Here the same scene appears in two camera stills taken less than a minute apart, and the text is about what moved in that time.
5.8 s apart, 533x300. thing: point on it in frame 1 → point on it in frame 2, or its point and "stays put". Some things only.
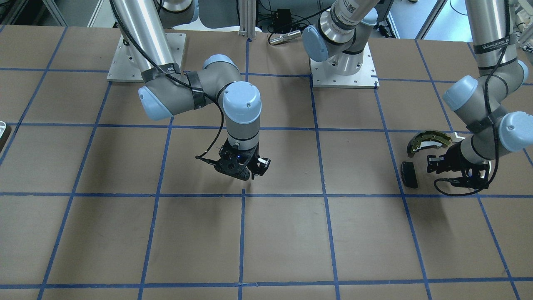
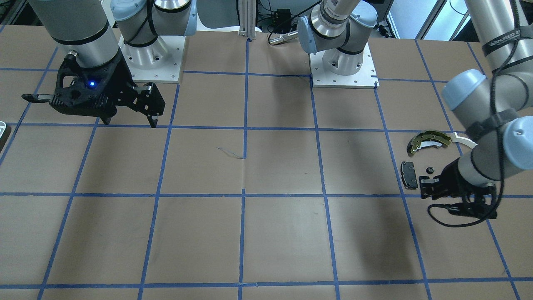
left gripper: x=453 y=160 → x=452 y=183
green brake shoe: x=427 y=139 stays put
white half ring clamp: x=455 y=138 stays put
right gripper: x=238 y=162 → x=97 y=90
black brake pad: x=409 y=174 stays put
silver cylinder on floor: x=285 y=37 stays put
